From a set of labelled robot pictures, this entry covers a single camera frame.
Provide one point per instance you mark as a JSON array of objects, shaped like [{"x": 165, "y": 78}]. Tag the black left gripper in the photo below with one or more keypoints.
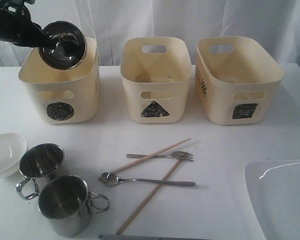
[{"x": 17, "y": 27}]

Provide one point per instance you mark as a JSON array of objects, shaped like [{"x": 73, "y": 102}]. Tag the small steel bowl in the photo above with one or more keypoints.
[{"x": 69, "y": 45}]

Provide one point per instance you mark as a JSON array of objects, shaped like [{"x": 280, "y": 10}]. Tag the white ceramic bowl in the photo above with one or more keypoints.
[{"x": 12, "y": 147}]

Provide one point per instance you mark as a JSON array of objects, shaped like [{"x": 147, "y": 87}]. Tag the steel mug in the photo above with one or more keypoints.
[
  {"x": 69, "y": 206},
  {"x": 41, "y": 165}
]

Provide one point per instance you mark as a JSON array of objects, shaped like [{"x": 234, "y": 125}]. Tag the wooden chopstick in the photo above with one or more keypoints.
[
  {"x": 146, "y": 200},
  {"x": 149, "y": 156}
]

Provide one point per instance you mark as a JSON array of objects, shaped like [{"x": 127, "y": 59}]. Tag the steel spoon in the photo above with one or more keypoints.
[{"x": 111, "y": 180}]

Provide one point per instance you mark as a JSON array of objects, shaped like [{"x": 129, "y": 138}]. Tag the steel mug front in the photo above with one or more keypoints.
[{"x": 69, "y": 206}]

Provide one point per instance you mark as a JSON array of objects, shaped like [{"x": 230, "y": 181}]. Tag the cream bin with circle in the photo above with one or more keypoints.
[{"x": 63, "y": 96}]

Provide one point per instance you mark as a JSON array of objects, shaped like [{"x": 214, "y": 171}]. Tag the white backdrop curtain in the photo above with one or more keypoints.
[{"x": 274, "y": 24}]

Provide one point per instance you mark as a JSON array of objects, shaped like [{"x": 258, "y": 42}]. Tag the cream bin with triangle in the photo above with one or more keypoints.
[{"x": 156, "y": 74}]

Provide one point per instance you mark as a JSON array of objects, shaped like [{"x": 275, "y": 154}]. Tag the steel fork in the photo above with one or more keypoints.
[{"x": 179, "y": 155}]

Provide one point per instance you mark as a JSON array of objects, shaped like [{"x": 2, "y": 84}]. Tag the cream bin with square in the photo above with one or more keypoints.
[{"x": 235, "y": 78}]

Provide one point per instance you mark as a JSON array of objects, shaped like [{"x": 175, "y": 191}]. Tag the white square plate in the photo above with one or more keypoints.
[{"x": 274, "y": 192}]

